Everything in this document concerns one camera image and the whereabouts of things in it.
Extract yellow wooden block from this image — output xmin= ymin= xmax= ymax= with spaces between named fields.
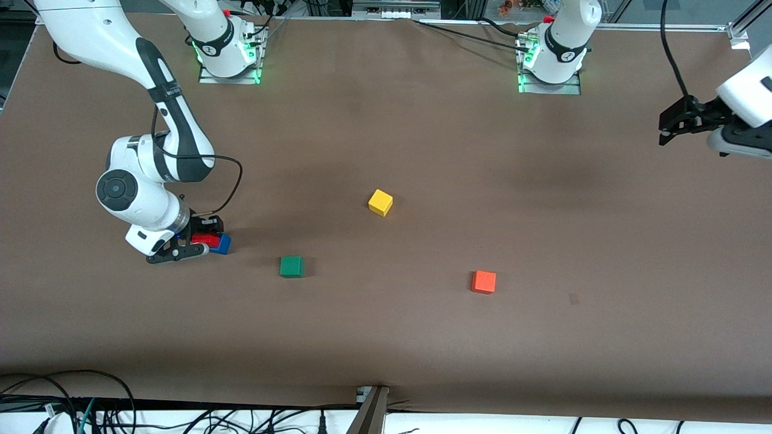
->
xmin=368 ymin=189 xmax=394 ymax=217

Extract white power strip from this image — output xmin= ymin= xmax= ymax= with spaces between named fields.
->
xmin=352 ymin=0 xmax=442 ymax=19

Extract green cable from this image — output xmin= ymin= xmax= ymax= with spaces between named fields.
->
xmin=76 ymin=398 xmax=97 ymax=434

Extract metal table corner bracket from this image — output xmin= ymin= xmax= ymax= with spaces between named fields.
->
xmin=726 ymin=22 xmax=752 ymax=50

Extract black base power cable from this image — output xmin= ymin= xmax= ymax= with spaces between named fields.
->
xmin=479 ymin=16 xmax=533 ymax=40
xmin=413 ymin=19 xmax=531 ymax=51

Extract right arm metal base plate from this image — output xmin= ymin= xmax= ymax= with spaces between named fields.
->
xmin=198 ymin=27 xmax=267 ymax=85

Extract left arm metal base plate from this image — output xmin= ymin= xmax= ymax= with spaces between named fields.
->
xmin=517 ymin=33 xmax=582 ymax=95

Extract aluminium camera post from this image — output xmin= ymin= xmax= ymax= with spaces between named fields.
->
xmin=346 ymin=385 xmax=390 ymax=434

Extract long looping black cable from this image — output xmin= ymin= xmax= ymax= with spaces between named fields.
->
xmin=0 ymin=369 xmax=137 ymax=434

